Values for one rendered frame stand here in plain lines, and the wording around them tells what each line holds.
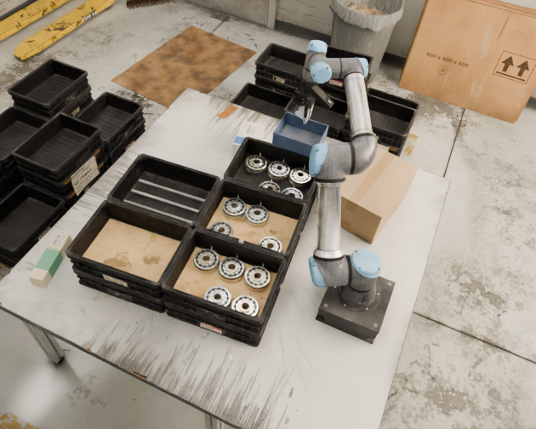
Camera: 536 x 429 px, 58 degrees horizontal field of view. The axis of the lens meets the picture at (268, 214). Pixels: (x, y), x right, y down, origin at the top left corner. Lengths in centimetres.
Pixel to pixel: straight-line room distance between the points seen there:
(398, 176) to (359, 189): 22
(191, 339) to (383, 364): 76
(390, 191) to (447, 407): 120
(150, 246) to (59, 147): 119
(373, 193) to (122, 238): 112
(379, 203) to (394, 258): 27
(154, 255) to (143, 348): 37
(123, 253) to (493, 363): 207
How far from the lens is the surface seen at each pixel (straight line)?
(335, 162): 170
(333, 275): 181
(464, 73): 448
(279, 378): 193
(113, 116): 340
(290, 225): 213
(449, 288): 321
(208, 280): 196
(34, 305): 219
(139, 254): 205
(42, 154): 306
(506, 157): 424
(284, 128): 221
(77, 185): 298
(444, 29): 440
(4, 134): 345
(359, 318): 197
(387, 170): 237
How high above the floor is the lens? 250
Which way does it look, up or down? 50 degrees down
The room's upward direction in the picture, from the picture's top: 7 degrees clockwise
